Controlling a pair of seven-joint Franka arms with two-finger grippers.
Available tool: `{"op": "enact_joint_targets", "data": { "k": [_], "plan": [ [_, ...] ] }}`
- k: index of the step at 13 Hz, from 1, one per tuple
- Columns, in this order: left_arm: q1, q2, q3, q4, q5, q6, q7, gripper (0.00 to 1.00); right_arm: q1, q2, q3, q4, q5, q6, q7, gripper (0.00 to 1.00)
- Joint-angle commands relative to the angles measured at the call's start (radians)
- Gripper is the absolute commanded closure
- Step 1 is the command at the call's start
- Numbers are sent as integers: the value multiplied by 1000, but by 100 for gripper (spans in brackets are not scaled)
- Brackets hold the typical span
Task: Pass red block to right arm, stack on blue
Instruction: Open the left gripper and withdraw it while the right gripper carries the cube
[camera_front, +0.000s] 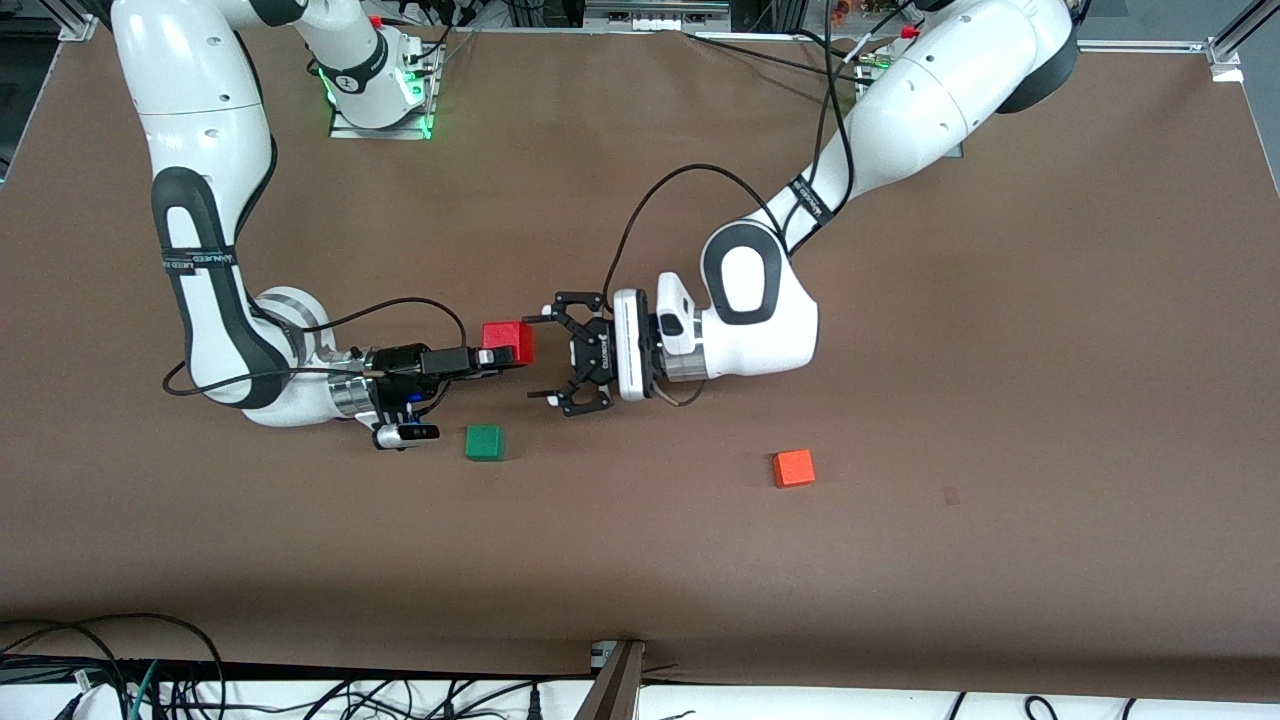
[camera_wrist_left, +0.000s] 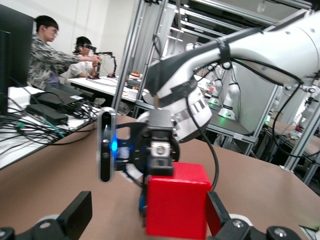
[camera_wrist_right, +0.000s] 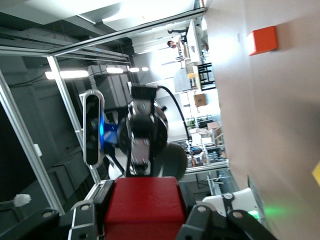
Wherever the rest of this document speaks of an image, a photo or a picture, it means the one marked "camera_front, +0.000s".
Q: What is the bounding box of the red cube block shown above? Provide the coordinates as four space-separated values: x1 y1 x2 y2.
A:
482 319 537 367

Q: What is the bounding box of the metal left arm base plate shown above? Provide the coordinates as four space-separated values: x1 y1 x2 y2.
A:
857 60 967 159

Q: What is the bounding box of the green floor cable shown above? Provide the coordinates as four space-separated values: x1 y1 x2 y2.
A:
128 660 160 720

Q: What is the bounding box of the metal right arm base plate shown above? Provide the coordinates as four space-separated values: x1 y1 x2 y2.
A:
329 45 442 141

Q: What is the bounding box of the long black cable on mat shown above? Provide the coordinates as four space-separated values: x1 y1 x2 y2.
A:
683 32 863 80

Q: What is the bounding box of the metal camera mount pole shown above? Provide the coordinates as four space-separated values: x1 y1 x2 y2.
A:
575 640 647 720

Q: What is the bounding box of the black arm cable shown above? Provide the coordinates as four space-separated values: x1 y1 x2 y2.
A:
164 296 467 402
602 0 921 301

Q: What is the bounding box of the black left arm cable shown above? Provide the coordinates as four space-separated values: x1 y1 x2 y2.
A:
602 0 921 301

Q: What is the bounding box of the aluminium frame with sockets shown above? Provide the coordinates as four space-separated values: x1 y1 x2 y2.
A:
583 0 733 33

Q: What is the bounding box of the black looping floor cable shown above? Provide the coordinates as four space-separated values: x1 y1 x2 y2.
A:
0 612 228 720

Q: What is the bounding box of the brown table mat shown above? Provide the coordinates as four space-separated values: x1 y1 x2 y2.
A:
0 18 1280 703

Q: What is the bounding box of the aluminium table rail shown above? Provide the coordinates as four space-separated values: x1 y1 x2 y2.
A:
1076 38 1211 55

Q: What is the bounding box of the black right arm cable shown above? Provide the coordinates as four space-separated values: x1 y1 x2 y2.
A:
164 296 467 402

